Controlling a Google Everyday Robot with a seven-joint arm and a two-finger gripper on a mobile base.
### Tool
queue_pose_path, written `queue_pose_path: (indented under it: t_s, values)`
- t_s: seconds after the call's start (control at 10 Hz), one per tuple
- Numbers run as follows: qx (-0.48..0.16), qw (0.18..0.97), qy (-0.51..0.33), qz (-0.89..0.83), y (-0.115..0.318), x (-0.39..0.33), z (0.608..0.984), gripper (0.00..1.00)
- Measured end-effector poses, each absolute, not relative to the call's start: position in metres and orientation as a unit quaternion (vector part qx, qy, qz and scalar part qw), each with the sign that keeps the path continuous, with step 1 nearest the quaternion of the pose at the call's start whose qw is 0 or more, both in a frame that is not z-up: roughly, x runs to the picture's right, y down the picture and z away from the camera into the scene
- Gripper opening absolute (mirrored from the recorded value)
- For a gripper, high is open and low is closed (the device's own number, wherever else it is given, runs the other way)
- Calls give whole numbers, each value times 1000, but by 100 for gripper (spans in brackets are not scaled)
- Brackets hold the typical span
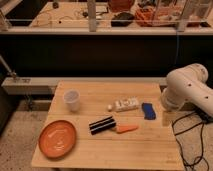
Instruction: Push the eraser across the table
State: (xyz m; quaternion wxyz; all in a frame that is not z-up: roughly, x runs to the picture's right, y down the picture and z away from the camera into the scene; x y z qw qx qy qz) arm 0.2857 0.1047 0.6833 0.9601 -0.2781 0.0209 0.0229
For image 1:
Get orange toy carrot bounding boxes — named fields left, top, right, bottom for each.
left=112, top=125, right=138, bottom=134

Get orange bin on shelf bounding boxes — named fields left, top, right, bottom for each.
left=135, top=7, right=181, bottom=27

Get black object on shelf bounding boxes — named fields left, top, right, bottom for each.
left=111, top=12, right=134, bottom=27

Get black white striped eraser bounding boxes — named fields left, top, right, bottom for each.
left=89, top=116, right=116, bottom=135

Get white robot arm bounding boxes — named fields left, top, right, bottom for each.
left=160, top=63, right=213, bottom=117

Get metal clamp stand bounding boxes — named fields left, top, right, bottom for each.
left=0, top=54, right=31, bottom=84

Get orange plate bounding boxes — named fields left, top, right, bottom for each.
left=38, top=120, right=77, bottom=158

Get translucent plastic cup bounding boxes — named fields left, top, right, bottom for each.
left=63, top=90, right=80, bottom=112

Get blue cloth piece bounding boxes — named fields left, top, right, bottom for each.
left=142, top=103, right=156, bottom=120

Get white plastic bottle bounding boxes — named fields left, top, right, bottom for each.
left=107, top=97, right=139, bottom=112

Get black floor cables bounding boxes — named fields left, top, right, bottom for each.
left=171, top=110, right=211, bottom=171

